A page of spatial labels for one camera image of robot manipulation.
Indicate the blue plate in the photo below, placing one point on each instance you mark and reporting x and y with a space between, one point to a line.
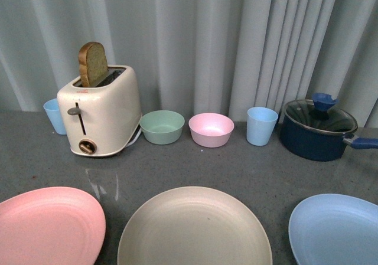
334 229

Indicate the glass pot lid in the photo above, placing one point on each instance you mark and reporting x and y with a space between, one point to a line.
320 114

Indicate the pink plate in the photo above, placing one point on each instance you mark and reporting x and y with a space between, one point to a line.
54 225

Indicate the beige plate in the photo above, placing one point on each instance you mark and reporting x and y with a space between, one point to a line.
194 225

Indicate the pink bowl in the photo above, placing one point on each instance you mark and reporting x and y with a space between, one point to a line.
210 130

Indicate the light blue cup behind toaster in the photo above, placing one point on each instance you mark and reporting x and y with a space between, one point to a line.
53 113

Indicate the grey curtain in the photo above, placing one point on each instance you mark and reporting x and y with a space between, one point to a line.
195 56

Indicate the dark blue saucepan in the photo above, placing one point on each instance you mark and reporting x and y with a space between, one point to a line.
318 146

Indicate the cream white toaster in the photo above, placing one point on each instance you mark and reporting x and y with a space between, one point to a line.
101 121

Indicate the brown bread slice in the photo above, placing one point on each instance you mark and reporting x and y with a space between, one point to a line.
92 63

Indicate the green bowl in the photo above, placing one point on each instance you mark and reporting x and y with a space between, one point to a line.
162 127

